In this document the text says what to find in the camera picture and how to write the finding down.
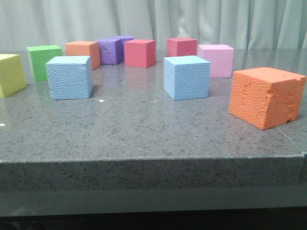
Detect green foam cube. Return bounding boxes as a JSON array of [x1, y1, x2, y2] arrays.
[[27, 45, 62, 82]]

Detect yellow foam cube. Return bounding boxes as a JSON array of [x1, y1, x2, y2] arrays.
[[0, 54, 26, 98]]

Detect rear purple foam cube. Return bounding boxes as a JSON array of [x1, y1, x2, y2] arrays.
[[113, 35, 134, 60]]

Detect purple foam cube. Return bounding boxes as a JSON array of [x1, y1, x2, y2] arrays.
[[95, 38, 123, 65], [113, 35, 134, 60]]

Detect light blue foam cube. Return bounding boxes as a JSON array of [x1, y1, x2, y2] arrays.
[[46, 56, 94, 100], [164, 56, 211, 101]]

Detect pink foam cube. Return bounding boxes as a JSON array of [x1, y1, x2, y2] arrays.
[[197, 45, 234, 78]]

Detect front purple foam cube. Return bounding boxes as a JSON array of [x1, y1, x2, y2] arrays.
[[95, 38, 123, 65]]

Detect large damaged orange foam cube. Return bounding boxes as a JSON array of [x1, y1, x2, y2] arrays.
[[229, 67, 307, 130]]

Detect rear orange foam cube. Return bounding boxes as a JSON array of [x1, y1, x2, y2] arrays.
[[65, 41, 101, 69]]

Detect smooth red foam cube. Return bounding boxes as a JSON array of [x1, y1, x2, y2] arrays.
[[166, 37, 198, 57]]

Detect textured red foam cube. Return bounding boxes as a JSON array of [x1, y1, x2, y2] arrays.
[[124, 39, 156, 68]]

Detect white pleated curtain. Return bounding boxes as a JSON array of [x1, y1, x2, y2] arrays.
[[0, 0, 307, 51]]

